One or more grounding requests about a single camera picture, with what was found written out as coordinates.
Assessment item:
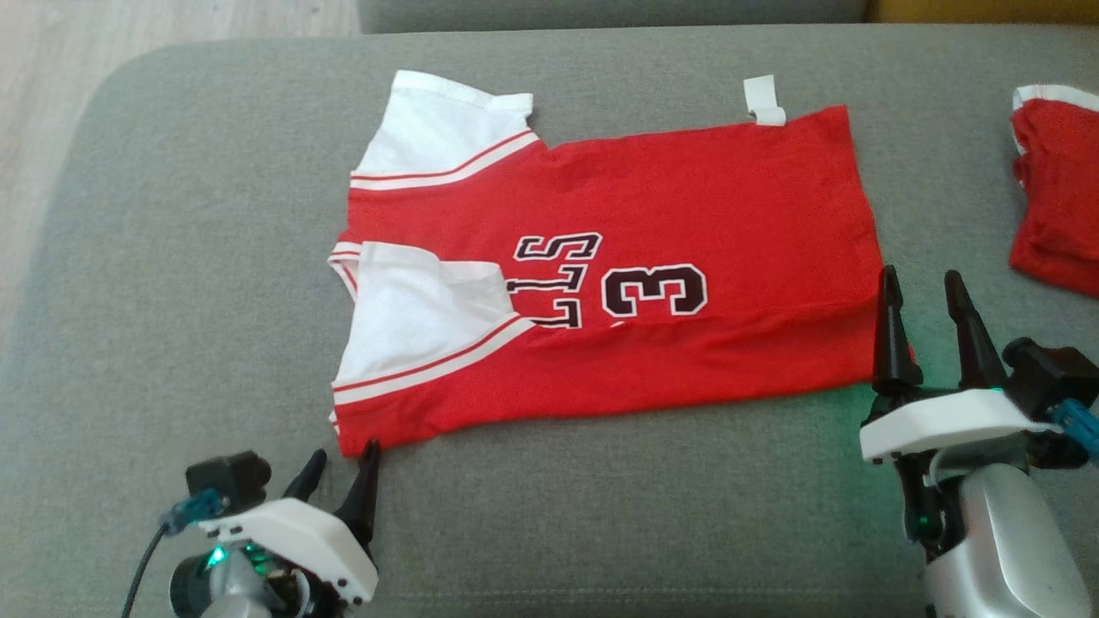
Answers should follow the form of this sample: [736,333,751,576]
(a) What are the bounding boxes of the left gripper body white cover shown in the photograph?
[199,498,379,606]

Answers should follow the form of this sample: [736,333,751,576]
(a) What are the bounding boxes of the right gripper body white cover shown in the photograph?
[860,385,1062,552]

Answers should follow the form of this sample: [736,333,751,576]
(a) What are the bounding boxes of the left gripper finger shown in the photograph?
[283,449,328,502]
[335,439,381,551]

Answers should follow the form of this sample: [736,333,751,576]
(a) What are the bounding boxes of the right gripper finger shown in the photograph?
[873,264,925,396]
[944,270,1008,391]

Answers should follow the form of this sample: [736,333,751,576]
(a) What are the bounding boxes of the red shorts white side stripe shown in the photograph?
[1009,83,1099,300]

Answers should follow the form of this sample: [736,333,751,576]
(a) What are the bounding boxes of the red Bulls jersey white sleeves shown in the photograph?
[326,69,915,458]

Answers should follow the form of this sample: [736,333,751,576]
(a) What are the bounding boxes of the large grey sofa seat cushion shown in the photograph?
[0,24,1099,618]

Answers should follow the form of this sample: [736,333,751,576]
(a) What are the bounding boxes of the wide yellow sofa back cushion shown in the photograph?
[863,0,1099,25]

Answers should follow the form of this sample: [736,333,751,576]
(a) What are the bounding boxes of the small grey sofa seat cushion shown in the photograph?
[356,0,870,35]

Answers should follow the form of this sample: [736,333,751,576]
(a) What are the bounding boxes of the left arm cable teal plug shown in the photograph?
[120,489,226,618]

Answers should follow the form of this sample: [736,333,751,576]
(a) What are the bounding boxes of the arm cable teal plug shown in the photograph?
[1052,399,1099,453]
[120,489,226,618]

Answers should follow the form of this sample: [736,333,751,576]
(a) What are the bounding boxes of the right arm cable teal plug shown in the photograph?
[1052,399,1099,453]

